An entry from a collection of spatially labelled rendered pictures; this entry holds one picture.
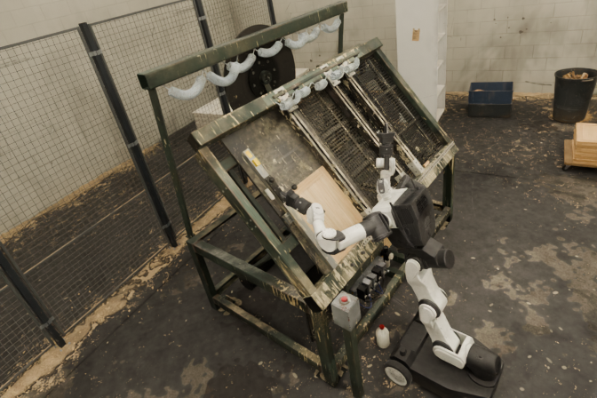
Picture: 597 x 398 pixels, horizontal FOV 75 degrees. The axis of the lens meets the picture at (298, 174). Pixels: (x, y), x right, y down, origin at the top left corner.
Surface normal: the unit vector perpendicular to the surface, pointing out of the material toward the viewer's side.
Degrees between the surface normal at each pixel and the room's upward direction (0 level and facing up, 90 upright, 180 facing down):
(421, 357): 0
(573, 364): 0
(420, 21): 90
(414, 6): 90
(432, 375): 0
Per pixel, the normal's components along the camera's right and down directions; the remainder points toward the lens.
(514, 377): -0.16, -0.86
